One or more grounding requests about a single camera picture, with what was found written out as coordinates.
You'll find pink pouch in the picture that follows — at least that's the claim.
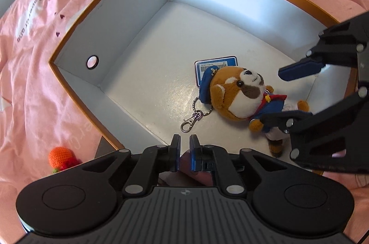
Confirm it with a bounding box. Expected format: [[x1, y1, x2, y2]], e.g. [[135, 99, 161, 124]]
[[158, 150, 213, 187]]

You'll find brown dog plush keychain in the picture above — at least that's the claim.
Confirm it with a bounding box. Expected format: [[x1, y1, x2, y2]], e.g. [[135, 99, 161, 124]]
[[181, 65, 309, 158]]

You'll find orange cardboard box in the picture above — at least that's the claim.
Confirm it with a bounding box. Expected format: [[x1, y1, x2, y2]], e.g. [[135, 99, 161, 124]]
[[49, 0, 355, 153]]

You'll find pink patterned duvet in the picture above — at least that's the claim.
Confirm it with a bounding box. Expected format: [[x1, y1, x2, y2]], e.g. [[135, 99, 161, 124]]
[[1, 0, 368, 243]]

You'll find person right hand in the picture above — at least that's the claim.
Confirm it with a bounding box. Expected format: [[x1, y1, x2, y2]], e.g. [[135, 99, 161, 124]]
[[331, 149, 346, 158]]

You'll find crochet orange strawberry toy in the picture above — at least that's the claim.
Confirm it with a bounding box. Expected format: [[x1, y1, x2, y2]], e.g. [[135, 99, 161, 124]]
[[48, 146, 81, 173]]

